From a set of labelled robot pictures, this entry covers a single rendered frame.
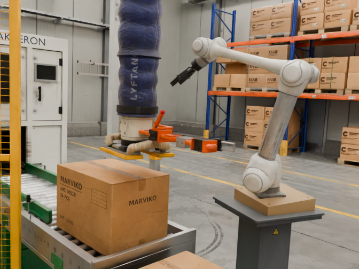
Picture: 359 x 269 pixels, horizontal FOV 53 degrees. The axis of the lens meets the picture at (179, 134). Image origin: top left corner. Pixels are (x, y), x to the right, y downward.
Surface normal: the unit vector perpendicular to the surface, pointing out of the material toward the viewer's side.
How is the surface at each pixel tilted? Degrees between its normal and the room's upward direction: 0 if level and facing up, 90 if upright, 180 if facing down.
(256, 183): 101
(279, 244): 90
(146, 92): 74
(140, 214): 90
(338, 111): 90
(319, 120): 90
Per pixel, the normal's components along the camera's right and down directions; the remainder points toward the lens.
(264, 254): 0.40, 0.11
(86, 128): 0.69, 0.11
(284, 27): -0.74, 0.04
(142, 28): 0.34, -0.12
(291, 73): -0.45, 0.06
